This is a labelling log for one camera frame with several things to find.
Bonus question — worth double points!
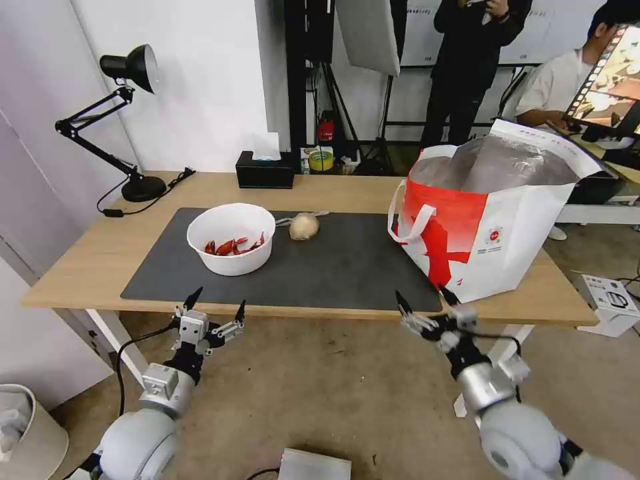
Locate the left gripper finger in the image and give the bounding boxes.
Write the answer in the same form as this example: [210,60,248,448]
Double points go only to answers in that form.
[209,299,247,346]
[172,286,205,351]

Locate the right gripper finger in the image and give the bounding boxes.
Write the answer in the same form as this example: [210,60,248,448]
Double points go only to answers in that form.
[395,291,441,343]
[438,283,479,329]

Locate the white round takeout bowl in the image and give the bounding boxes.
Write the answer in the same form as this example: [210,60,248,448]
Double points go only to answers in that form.
[186,202,276,277]

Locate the red and white takeout bag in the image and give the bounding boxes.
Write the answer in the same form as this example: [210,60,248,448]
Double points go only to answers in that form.
[387,118,609,305]

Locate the red crayfish shells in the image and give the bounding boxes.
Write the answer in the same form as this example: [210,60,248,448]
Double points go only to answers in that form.
[202,231,267,257]

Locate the dark grey desk mat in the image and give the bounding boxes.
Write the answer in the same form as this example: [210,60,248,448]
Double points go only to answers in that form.
[119,207,444,311]

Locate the black desk lamp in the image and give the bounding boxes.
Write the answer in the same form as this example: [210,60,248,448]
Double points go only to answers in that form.
[54,43,168,203]

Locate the wooden table with white legs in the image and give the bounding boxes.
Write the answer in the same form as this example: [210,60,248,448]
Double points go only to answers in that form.
[19,169,600,419]

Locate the black tissue box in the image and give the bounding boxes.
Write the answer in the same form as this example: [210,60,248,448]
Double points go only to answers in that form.
[235,149,297,190]

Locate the white printed carton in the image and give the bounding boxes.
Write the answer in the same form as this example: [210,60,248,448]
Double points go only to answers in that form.
[575,273,640,339]

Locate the white flat box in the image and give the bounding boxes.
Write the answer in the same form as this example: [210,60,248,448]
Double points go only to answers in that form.
[277,447,353,480]

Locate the beige waste bin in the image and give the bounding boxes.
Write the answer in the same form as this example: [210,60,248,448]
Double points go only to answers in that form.
[0,383,71,480]

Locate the yellow tape roll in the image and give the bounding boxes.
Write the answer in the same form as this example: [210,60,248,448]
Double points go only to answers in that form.
[307,147,335,175]

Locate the white bin liner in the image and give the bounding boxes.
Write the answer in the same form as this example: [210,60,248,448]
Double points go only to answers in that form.
[0,391,37,464]

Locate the red fire extinguisher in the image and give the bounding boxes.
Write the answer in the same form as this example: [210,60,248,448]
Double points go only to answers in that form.
[317,110,337,147]

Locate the wooden side desk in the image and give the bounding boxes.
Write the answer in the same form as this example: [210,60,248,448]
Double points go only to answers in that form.
[552,139,640,224]

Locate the black light stand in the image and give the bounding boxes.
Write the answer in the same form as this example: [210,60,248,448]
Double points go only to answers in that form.
[305,59,402,174]

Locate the standing person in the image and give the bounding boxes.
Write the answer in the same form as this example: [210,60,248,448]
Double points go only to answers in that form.
[419,0,534,149]

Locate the seated person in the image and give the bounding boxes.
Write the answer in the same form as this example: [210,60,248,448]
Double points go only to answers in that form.
[513,9,627,132]

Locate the tilted display screen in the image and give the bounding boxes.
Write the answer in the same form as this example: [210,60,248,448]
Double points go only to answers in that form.
[560,9,640,139]

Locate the white softbox panel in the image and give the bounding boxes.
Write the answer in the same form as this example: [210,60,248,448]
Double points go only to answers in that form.
[333,0,403,77]

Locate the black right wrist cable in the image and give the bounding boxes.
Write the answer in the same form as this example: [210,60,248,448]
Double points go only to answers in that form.
[452,325,526,406]

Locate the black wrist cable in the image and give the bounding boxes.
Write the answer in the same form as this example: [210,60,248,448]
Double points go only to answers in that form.
[115,319,181,419]
[452,325,526,406]

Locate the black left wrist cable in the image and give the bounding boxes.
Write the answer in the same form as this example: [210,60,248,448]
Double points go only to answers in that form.
[115,319,181,419]

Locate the black lamp power cable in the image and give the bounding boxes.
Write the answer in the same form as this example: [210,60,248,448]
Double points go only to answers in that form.
[95,167,197,219]

